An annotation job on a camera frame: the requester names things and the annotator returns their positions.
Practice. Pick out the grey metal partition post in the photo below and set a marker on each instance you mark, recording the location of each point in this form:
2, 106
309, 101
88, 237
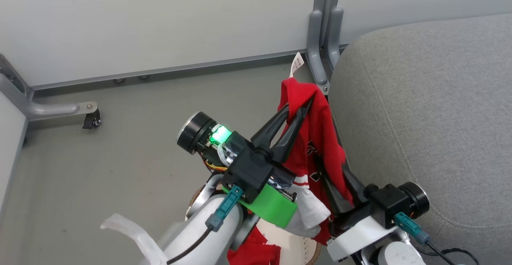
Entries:
323, 33

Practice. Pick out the grey fabric sofa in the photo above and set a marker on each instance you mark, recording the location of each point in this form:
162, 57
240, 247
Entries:
432, 109

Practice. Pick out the grey metal partition rail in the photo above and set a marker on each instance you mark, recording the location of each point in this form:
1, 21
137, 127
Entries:
168, 71

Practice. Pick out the red and white garment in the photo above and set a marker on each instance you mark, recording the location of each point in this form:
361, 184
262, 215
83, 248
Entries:
318, 133

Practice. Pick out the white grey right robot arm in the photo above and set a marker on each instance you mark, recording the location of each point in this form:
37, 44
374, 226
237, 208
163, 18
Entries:
394, 255

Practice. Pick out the grey metal partition foot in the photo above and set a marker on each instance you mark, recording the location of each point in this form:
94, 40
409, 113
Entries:
36, 105

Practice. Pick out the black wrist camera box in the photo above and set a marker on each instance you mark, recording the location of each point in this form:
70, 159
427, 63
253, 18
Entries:
248, 173
387, 204

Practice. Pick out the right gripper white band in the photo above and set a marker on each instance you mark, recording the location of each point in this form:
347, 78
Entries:
360, 233

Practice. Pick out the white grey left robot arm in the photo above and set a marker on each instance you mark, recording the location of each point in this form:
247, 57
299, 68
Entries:
192, 233

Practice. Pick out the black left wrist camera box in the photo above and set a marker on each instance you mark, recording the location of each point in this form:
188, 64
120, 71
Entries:
248, 173

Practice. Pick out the black caster wheel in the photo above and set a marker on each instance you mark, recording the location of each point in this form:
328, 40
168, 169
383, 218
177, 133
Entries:
92, 120

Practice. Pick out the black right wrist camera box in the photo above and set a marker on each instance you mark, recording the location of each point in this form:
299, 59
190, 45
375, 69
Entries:
387, 204

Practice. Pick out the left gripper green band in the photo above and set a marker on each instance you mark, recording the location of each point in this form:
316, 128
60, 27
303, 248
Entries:
196, 132

